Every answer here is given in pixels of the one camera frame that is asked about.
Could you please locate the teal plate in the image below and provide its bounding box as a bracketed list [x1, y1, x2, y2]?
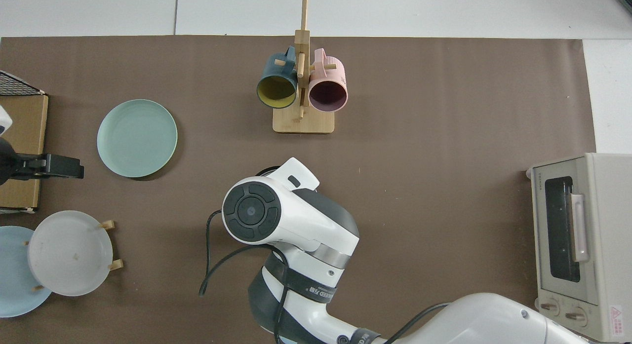
[97, 99, 178, 178]

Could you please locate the wooden plate rack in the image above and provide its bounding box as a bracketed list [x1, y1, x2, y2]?
[25, 220, 124, 291]

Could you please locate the pale grey plate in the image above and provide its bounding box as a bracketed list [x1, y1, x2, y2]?
[27, 210, 114, 297]

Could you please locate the light blue plate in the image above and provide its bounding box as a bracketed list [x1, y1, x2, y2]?
[0, 226, 53, 318]

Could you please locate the wooden cup stand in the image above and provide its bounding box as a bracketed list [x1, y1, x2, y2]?
[272, 0, 335, 134]

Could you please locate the pink ribbed cup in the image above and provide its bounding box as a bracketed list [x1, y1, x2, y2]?
[308, 48, 349, 113]

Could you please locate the dark teal cup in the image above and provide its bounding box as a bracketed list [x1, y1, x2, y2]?
[256, 46, 299, 109]

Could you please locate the brown table cloth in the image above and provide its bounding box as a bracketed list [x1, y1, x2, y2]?
[0, 36, 596, 344]

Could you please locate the pale toaster oven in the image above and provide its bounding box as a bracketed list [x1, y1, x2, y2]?
[526, 153, 632, 342]

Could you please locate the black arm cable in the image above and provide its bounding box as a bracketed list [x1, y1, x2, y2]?
[198, 209, 292, 344]

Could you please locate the black clamp mount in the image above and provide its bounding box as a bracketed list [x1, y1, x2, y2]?
[0, 137, 85, 187]

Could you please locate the wire basket with wooden floor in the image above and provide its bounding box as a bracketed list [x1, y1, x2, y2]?
[0, 70, 49, 215]

